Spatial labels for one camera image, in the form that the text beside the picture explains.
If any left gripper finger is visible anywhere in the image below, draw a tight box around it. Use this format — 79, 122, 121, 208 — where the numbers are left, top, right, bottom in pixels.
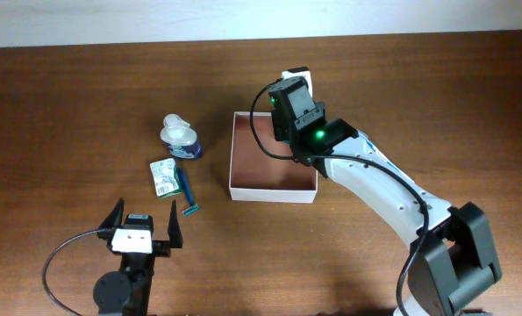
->
98, 198, 125, 231
168, 200, 183, 248

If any clear cap deodorant bottle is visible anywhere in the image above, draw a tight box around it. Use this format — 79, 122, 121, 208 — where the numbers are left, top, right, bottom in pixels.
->
160, 114, 203, 160

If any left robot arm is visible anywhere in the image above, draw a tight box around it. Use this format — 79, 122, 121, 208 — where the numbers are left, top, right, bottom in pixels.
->
93, 198, 183, 315

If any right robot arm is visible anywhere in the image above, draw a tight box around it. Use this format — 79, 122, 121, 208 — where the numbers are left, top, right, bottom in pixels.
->
266, 67, 502, 315

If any blue disposable razor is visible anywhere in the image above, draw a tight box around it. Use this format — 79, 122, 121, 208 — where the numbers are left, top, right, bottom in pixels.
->
177, 169, 199, 216

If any green white packet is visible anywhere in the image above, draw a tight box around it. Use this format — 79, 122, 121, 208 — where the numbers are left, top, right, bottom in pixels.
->
150, 158, 182, 198

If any white cardboard box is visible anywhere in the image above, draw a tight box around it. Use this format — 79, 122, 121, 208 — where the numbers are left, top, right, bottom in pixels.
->
229, 111, 318, 204

